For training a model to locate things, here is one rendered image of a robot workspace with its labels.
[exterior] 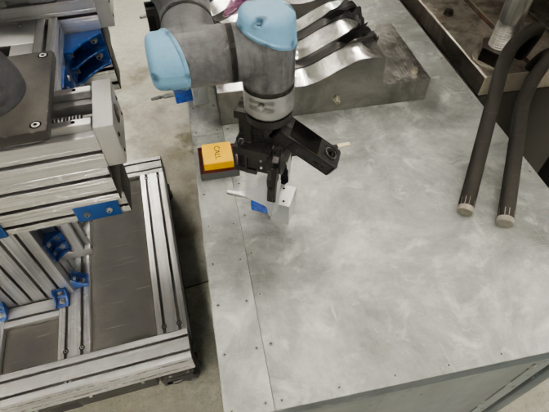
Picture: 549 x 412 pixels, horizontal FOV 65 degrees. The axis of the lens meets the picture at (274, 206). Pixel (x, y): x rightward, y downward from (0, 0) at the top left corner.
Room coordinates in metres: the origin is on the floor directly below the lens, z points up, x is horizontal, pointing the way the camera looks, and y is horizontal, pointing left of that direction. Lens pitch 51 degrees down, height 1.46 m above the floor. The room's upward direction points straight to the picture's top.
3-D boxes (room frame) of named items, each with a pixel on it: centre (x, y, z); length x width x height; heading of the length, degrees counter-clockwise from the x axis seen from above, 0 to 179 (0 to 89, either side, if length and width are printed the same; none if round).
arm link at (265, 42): (0.53, 0.01, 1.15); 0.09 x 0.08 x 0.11; 102
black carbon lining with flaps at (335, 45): (0.96, -0.08, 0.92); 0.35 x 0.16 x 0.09; 101
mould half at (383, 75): (0.95, -0.10, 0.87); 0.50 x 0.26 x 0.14; 101
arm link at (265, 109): (0.52, 0.01, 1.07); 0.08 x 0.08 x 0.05
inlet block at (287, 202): (0.53, 0.03, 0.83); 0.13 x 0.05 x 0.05; 73
